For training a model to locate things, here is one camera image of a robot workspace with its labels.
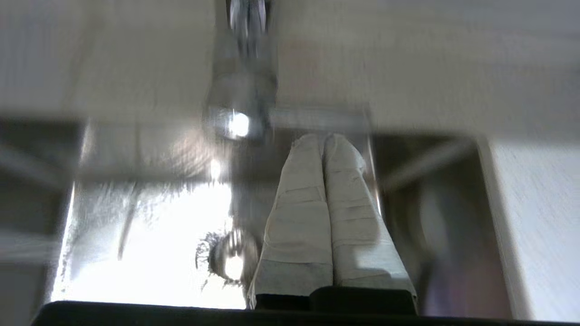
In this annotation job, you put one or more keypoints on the chrome gooseneck faucet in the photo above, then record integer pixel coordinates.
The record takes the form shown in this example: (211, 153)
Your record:
(244, 90)

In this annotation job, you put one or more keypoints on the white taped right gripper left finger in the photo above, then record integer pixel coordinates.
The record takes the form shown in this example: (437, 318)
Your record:
(299, 226)

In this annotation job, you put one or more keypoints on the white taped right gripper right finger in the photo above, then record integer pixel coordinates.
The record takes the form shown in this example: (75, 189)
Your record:
(358, 226)

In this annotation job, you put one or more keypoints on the metal sink drain strainer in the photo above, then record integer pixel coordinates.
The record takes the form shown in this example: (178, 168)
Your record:
(229, 260)

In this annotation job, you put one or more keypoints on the stainless steel sink basin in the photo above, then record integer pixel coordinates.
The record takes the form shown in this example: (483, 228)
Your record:
(136, 226)

